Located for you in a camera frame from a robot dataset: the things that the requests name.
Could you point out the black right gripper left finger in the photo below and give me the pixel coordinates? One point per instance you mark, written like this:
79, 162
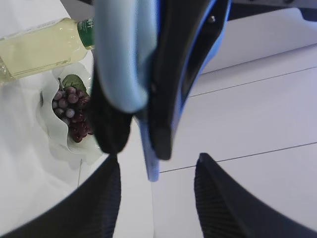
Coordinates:
91, 211

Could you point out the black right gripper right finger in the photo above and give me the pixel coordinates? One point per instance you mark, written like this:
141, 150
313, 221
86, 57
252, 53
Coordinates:
227, 210

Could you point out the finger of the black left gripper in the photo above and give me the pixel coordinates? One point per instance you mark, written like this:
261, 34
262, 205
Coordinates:
190, 32

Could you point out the blue capped scissors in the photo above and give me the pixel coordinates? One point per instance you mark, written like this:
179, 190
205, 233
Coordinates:
126, 37

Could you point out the dark purple grape bunch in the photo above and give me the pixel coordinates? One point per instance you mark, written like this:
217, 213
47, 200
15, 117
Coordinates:
69, 104

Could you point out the yellow tea plastic bottle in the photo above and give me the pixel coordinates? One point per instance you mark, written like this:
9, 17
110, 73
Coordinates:
45, 47

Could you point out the green wavy glass plate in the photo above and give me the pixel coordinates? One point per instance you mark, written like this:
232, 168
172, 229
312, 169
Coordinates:
88, 148

